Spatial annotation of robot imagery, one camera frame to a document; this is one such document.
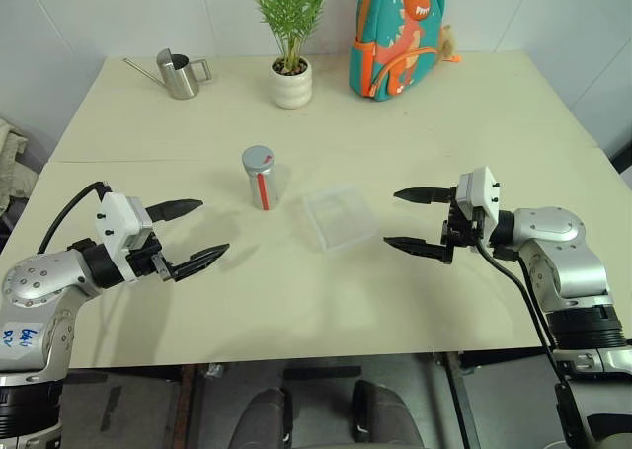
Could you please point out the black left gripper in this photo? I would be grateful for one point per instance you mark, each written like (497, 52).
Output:
(148, 259)

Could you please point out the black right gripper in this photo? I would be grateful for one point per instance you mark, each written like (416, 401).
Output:
(461, 229)

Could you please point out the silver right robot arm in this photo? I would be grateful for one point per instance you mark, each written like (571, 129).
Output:
(563, 251)

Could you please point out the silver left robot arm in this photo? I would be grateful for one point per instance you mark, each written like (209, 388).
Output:
(54, 271)

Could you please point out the clear plastic container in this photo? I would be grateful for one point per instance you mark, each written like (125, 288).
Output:
(340, 217)

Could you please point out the steel watering can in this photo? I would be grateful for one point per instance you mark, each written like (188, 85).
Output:
(179, 76)

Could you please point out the dark grey chair seat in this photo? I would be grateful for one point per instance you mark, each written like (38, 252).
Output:
(34, 153)

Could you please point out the white ribbed plant pot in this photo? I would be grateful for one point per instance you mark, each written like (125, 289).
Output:
(291, 89)

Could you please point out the beige furry backpack pendant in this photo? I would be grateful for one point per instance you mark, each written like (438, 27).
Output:
(447, 44)

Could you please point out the teal dinosaur backpack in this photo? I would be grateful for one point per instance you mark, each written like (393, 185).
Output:
(395, 39)

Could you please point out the beige crumpled cloth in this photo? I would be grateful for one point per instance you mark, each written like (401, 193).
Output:
(12, 168)

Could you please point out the dark grey rounded shape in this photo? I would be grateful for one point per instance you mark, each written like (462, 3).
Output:
(264, 419)
(385, 417)

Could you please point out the green potted palm plant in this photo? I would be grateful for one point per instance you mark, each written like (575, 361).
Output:
(289, 15)

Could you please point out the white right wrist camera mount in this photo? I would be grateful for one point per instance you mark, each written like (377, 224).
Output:
(482, 182)

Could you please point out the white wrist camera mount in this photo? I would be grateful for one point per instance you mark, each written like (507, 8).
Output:
(482, 182)
(114, 213)

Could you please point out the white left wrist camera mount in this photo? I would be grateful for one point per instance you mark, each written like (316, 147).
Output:
(114, 213)

